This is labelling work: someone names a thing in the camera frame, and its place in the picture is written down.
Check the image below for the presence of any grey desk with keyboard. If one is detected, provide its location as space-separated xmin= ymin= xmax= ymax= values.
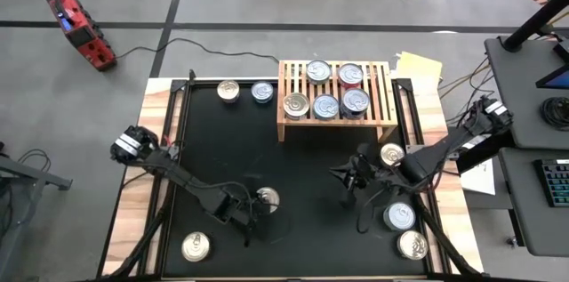
xmin=497 ymin=146 xmax=569 ymax=257

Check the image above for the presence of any black computer monitor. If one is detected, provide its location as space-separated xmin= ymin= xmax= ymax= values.
xmin=535 ymin=41 xmax=569 ymax=91

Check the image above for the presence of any black keyboard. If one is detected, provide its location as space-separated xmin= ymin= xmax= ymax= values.
xmin=534 ymin=157 xmax=569 ymax=208

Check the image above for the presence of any green label can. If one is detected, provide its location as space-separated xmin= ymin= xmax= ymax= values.
xmin=305 ymin=59 xmax=333 ymax=85

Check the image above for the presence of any black floor cable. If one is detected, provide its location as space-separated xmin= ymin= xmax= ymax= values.
xmin=114 ymin=36 xmax=280 ymax=63

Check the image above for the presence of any white paper sheet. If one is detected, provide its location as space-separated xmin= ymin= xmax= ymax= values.
xmin=460 ymin=157 xmax=497 ymax=197

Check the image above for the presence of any gold lid tin can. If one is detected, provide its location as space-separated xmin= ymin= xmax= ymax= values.
xmin=255 ymin=186 xmax=282 ymax=212
xmin=180 ymin=231 xmax=212 ymax=263

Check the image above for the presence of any pink blue label can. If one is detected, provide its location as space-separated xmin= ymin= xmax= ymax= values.
xmin=397 ymin=230 xmax=429 ymax=261
xmin=216 ymin=79 xmax=242 ymax=104
xmin=282 ymin=92 xmax=311 ymax=121
xmin=379 ymin=141 xmax=407 ymax=169

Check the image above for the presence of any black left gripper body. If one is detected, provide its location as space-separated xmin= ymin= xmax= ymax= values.
xmin=212 ymin=192 xmax=257 ymax=230

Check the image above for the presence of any red black power station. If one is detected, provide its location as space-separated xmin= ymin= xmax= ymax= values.
xmin=44 ymin=0 xmax=118 ymax=72

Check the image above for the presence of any wooden slatted shelf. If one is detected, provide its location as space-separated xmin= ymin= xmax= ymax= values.
xmin=276 ymin=59 xmax=399 ymax=143

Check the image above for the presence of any black aluminium table frame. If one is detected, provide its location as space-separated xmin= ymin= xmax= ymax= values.
xmin=95 ymin=68 xmax=485 ymax=282

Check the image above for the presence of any dark blue label can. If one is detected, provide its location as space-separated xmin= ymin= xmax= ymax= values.
xmin=340 ymin=87 xmax=372 ymax=120

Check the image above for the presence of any blue teal tuna can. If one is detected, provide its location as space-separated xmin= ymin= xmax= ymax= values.
xmin=250 ymin=80 xmax=276 ymax=105
xmin=311 ymin=93 xmax=341 ymax=122

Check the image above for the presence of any black monitor stand pole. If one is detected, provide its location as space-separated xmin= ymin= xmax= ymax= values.
xmin=501 ymin=0 xmax=569 ymax=52

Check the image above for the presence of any coiled black cable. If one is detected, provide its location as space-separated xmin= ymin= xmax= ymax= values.
xmin=540 ymin=96 xmax=569 ymax=132

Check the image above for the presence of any red white label can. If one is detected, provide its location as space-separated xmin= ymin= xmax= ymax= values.
xmin=336 ymin=62 xmax=366 ymax=91

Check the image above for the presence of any grey metal stand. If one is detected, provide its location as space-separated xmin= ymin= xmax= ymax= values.
xmin=0 ymin=139 xmax=75 ymax=282

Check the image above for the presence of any yellow paper folder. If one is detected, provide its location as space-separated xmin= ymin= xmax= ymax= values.
xmin=394 ymin=50 xmax=445 ymax=85

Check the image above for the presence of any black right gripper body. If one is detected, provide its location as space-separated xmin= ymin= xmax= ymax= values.
xmin=359 ymin=161 xmax=401 ymax=188

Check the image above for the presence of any grey desk with monitor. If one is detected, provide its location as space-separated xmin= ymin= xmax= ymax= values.
xmin=483 ymin=36 xmax=569 ymax=149

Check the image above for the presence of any blue white label can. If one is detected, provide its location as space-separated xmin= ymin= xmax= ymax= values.
xmin=382 ymin=201 xmax=417 ymax=232

